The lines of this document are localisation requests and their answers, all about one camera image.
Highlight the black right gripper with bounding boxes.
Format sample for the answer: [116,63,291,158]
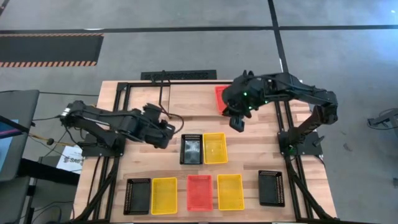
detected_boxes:
[222,82,254,119]

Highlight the orange-red plastic basket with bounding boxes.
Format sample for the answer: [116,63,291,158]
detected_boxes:
[186,174,215,212]
[214,85,231,115]

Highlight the black plastic basket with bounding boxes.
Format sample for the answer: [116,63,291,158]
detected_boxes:
[179,133,204,166]
[123,177,152,216]
[257,169,286,208]

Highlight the yellow plastic basket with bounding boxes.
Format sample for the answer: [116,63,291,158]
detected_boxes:
[216,174,246,212]
[150,177,178,216]
[203,132,229,165]

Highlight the white printed paper sheet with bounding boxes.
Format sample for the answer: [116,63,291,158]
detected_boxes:
[56,144,84,174]

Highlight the black floor stand beam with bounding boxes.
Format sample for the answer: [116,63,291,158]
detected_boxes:
[18,157,81,187]

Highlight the black hazard-striped floor mat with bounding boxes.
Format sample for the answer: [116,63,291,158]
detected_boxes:
[0,33,104,68]

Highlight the grey stand base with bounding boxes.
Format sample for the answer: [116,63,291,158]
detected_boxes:
[366,108,398,131]

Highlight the blue-lit monitor screen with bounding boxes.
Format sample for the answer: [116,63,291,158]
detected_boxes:
[0,119,20,171]

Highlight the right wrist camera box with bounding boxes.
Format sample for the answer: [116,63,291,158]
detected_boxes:
[229,115,246,133]

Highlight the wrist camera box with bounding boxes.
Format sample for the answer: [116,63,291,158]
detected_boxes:
[142,103,163,121]
[229,115,246,133]

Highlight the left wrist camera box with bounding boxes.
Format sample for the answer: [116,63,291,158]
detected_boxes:
[142,103,163,121]

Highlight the wire shelf with wooden board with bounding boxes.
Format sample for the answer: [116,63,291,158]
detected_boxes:
[158,70,256,121]

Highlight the black aluminium table frame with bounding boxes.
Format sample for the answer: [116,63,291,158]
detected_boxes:
[70,80,340,224]

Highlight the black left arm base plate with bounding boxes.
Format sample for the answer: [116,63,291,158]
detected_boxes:
[81,133,127,157]

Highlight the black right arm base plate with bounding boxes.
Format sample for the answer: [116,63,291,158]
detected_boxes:
[277,130,323,156]

